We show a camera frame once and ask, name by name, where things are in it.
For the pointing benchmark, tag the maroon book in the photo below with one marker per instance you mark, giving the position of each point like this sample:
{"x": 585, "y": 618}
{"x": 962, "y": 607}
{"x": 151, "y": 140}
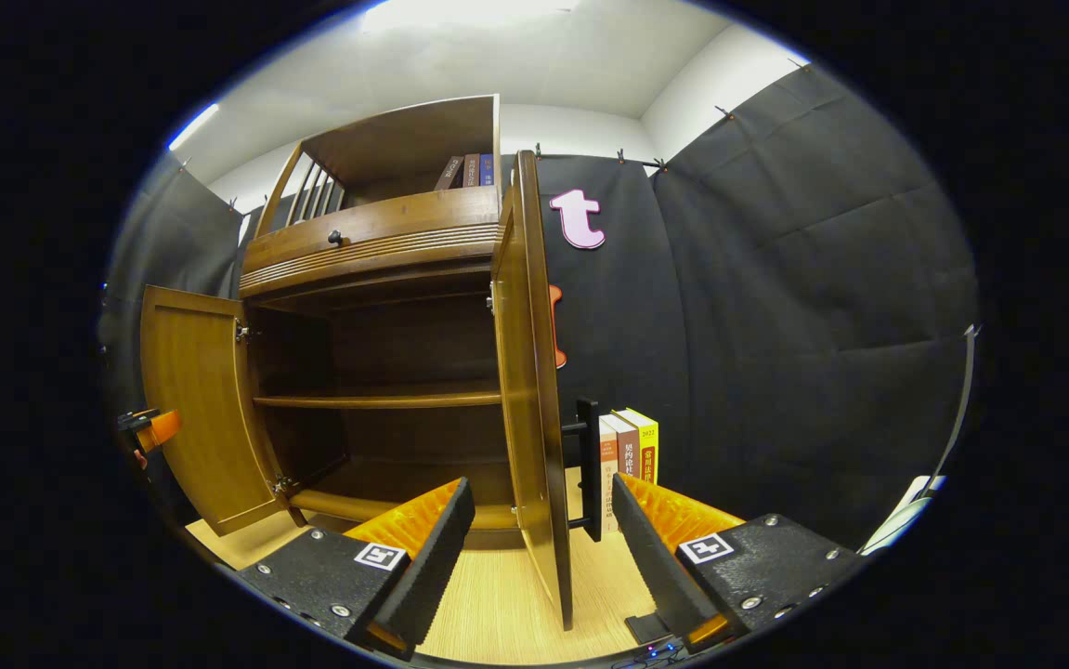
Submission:
{"x": 471, "y": 171}

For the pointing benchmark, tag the blue book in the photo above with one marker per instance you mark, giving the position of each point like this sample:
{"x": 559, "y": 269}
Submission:
{"x": 487, "y": 169}

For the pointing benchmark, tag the wooden cabinet door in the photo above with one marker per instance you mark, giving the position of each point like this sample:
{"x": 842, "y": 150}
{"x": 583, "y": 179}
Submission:
{"x": 200, "y": 400}
{"x": 525, "y": 372}

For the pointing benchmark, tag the brown book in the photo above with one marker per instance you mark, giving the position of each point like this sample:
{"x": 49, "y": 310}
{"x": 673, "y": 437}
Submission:
{"x": 629, "y": 451}

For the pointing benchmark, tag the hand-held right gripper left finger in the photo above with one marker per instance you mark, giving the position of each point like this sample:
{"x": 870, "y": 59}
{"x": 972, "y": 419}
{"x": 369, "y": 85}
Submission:
{"x": 432, "y": 576}

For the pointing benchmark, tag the wooden inner shelf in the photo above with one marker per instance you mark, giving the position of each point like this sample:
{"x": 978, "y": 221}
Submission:
{"x": 376, "y": 400}

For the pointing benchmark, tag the beige and orange book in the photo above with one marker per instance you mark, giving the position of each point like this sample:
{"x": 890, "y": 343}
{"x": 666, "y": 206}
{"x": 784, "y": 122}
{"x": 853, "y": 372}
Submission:
{"x": 608, "y": 465}

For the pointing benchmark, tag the yellow book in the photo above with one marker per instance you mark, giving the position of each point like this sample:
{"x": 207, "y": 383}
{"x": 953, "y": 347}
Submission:
{"x": 648, "y": 446}

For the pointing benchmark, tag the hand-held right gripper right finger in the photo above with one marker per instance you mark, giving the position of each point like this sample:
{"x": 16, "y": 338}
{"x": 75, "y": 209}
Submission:
{"x": 659, "y": 576}

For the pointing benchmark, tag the wooden double-door shoe cabinet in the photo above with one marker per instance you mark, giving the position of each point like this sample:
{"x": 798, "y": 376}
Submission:
{"x": 404, "y": 344}

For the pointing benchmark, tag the black backdrop cloth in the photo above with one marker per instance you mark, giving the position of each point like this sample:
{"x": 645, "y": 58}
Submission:
{"x": 775, "y": 325}

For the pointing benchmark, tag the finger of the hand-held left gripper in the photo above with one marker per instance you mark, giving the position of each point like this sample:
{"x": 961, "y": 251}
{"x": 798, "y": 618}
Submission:
{"x": 162, "y": 427}

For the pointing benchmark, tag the narrow ceiling light strip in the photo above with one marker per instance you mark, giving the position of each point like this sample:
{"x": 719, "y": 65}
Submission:
{"x": 192, "y": 127}

